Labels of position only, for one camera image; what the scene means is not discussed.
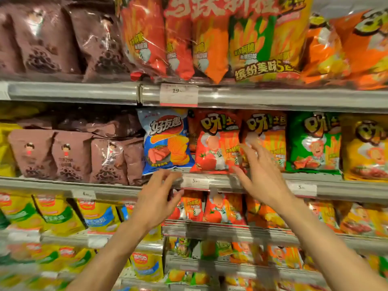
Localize person's left hand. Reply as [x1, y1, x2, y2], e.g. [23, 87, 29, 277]
[131, 169, 185, 232]

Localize person's right hand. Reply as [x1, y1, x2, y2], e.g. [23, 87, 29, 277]
[232, 142, 299, 215]

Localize blue potato chip bag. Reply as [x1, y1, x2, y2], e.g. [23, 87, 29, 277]
[137, 107, 195, 176]

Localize brown snack bags group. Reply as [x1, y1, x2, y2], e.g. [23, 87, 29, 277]
[7, 110, 146, 187]

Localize metal store shelving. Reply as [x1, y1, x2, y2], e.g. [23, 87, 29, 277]
[0, 79, 388, 291]

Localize large red multipack bag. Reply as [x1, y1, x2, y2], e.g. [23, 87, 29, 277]
[118, 0, 314, 85]

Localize person's left forearm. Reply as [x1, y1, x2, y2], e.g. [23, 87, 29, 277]
[65, 222, 164, 291]

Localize person's right forearm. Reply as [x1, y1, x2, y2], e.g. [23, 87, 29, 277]
[274, 198, 388, 291]

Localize white price tag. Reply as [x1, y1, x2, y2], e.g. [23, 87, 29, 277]
[72, 190, 97, 201]
[286, 181, 318, 198]
[160, 84, 199, 107]
[181, 174, 210, 191]

